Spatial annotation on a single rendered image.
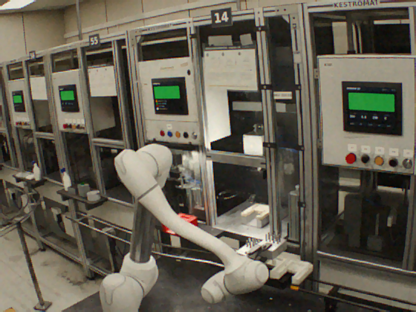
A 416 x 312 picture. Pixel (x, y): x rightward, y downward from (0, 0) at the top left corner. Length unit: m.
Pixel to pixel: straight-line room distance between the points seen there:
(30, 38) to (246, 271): 8.69
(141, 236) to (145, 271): 0.18
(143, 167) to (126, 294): 0.58
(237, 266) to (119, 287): 0.56
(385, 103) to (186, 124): 1.08
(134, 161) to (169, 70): 0.79
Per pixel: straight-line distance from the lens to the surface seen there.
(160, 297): 2.14
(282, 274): 1.90
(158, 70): 2.27
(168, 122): 2.27
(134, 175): 1.53
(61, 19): 10.13
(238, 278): 1.49
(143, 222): 1.79
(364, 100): 1.62
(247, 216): 2.27
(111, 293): 1.80
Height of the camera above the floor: 1.86
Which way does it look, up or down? 15 degrees down
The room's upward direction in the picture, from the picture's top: 6 degrees counter-clockwise
